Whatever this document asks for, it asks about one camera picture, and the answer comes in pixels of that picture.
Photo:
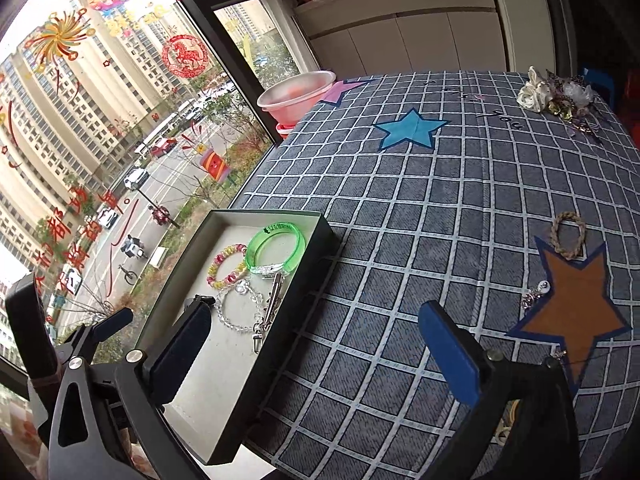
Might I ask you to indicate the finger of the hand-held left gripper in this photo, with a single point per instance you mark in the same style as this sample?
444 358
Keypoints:
107 325

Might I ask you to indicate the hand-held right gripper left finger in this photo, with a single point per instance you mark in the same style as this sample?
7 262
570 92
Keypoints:
180 355

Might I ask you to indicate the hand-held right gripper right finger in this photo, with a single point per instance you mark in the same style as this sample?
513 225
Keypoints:
450 355

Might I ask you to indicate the dark box with white lining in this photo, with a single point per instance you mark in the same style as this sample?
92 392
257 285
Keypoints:
210 400

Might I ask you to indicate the silver metal hair clip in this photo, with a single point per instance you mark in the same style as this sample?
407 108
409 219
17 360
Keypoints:
272 300

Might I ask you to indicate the green translucent bangle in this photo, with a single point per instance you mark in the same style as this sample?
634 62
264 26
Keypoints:
299 247

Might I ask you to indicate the small silver charm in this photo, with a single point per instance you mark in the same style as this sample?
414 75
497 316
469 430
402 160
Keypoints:
556 356

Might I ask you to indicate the small silver earring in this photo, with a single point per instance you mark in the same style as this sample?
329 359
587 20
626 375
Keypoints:
541 287

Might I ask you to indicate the brown star sticker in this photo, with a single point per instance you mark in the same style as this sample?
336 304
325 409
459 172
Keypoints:
570 305

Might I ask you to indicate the grey checked tablecloth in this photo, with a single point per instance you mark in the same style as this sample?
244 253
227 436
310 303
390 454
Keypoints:
400 220

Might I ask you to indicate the blue star sticker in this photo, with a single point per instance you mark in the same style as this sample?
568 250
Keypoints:
407 130

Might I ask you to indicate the dark thin hairpin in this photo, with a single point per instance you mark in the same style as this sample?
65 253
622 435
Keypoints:
587 131

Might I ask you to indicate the white fabric rose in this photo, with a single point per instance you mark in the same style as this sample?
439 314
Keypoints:
534 90

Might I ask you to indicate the red round window decal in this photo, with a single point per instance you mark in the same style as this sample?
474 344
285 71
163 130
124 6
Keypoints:
185 57

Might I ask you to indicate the pink plastic basin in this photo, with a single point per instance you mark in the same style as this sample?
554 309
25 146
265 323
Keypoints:
295 97

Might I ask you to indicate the brown and white corsage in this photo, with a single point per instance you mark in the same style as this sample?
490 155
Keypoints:
570 97

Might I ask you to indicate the pink star sticker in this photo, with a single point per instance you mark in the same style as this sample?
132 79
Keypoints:
342 91

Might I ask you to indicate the firework window decal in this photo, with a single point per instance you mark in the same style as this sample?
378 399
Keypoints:
59 37

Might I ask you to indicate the blue plastic stool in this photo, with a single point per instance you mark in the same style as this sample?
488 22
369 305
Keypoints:
599 82

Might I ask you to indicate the white cabinet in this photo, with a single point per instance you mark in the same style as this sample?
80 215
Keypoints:
400 30

